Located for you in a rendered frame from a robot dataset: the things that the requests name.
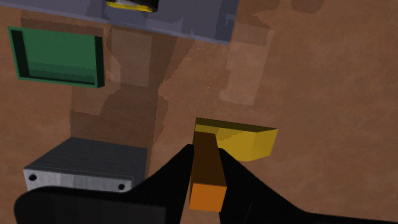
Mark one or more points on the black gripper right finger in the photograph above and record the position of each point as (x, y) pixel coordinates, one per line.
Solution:
(248, 200)

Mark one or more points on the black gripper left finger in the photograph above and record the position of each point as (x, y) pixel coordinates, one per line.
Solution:
(157, 200)

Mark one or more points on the green tray floor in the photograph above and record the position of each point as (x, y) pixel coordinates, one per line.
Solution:
(59, 57)

